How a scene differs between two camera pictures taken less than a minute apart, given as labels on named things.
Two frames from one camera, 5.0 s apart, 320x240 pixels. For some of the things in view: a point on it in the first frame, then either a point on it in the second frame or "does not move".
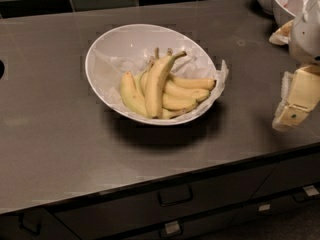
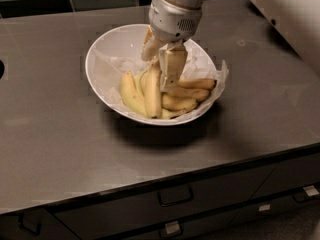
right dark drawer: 290,176 does not move
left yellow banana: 131,96 does not move
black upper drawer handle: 175,195 does not move
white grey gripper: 306,37 to 172,21
